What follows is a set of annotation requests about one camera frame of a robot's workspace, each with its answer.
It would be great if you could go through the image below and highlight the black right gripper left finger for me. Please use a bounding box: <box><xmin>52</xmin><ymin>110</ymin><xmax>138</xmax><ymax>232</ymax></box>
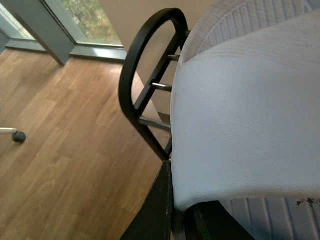
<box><xmin>121</xmin><ymin>160</ymin><xmax>173</xmax><ymax>240</ymax></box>

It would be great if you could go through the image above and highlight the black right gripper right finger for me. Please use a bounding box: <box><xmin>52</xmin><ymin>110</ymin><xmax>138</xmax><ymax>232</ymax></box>
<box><xmin>183</xmin><ymin>201</ymin><xmax>253</xmax><ymax>240</ymax></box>

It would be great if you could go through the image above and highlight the black metal shoe rack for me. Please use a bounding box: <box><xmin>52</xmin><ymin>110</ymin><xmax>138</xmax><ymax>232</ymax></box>
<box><xmin>118</xmin><ymin>7</ymin><xmax>192</xmax><ymax>161</ymax></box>

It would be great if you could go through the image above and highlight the chair leg with black caster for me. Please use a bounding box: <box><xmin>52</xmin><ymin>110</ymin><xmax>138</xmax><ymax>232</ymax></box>
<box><xmin>0</xmin><ymin>127</ymin><xmax>27</xmax><ymax>144</ymax></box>

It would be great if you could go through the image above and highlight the dark grey window frame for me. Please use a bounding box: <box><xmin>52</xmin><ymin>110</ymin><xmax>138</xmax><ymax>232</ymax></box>
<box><xmin>0</xmin><ymin>0</ymin><xmax>127</xmax><ymax>66</ymax></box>

